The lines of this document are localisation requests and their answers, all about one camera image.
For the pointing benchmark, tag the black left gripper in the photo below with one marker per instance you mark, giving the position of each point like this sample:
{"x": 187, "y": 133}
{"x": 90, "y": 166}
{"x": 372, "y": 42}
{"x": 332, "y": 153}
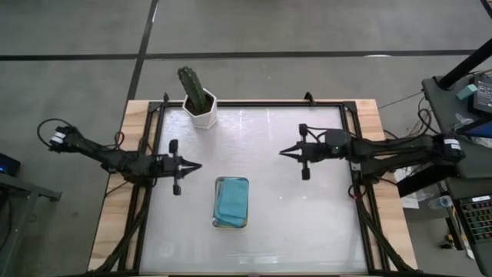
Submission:
{"x": 167, "y": 165}

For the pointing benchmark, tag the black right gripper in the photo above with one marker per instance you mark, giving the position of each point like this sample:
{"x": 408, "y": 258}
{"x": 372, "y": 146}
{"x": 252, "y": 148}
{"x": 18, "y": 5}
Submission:
{"x": 323, "y": 148}

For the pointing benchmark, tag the white plastic bin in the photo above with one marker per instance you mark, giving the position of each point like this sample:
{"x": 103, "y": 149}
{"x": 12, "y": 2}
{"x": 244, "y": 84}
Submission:
{"x": 212, "y": 192}

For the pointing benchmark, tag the teal microfiber towel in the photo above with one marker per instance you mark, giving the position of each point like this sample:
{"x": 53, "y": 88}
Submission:
{"x": 232, "y": 200}

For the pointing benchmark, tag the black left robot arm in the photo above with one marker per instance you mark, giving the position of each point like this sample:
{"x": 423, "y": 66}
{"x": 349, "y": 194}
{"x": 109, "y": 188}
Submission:
{"x": 96, "y": 152}

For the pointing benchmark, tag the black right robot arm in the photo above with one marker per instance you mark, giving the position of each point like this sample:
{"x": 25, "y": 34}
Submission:
{"x": 403, "y": 148}

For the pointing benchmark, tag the white hexagonal plant pot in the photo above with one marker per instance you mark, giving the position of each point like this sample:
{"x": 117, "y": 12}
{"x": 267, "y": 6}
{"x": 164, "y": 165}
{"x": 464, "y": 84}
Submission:
{"x": 205, "y": 120}

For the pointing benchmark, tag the white paper sheet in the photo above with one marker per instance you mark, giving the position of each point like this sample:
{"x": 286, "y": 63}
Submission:
{"x": 411, "y": 202}

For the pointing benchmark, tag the clear plastic bottle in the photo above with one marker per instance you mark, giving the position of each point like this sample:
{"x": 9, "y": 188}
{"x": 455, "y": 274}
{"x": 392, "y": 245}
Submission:
{"x": 444, "y": 201}

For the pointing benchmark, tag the grey metal stand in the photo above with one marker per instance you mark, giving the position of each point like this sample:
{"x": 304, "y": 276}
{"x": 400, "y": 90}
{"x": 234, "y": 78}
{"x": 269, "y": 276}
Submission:
{"x": 23, "y": 188}

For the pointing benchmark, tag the dark grey desk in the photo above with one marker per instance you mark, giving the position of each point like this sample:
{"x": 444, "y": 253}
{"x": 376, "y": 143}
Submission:
{"x": 461, "y": 169}

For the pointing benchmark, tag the clear plastic bag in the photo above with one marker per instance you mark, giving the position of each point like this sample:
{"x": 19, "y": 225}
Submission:
{"x": 461, "y": 121}

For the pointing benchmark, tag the black device with blue light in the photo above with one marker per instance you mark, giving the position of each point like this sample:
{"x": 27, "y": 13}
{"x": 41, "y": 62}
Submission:
{"x": 7, "y": 165}

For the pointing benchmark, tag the small teal box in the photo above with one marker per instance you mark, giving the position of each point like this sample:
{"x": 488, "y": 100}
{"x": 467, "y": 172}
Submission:
{"x": 467, "y": 91}

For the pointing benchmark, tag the tablet with blue screen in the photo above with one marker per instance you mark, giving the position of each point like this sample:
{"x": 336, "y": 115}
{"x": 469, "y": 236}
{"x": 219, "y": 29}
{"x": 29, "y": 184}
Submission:
{"x": 480, "y": 130}

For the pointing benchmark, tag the black pole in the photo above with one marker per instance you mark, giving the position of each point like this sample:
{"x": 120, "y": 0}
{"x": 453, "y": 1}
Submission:
{"x": 465, "y": 65}

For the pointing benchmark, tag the backlit keyboard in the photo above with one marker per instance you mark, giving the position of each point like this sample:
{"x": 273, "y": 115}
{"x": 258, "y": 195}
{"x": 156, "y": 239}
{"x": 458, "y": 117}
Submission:
{"x": 478, "y": 219}

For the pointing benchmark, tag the black electronic device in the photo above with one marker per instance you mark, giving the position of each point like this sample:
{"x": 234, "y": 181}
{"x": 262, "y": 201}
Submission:
{"x": 484, "y": 96}

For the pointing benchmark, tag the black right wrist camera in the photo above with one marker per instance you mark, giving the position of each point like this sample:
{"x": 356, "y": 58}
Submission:
{"x": 306, "y": 174}

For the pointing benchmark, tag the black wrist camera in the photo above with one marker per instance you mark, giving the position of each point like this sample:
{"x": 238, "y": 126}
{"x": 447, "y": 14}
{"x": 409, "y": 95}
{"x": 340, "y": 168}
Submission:
{"x": 177, "y": 189}
{"x": 306, "y": 174}

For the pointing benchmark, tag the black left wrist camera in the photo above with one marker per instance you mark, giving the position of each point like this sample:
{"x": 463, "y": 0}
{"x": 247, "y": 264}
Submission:
{"x": 177, "y": 189}

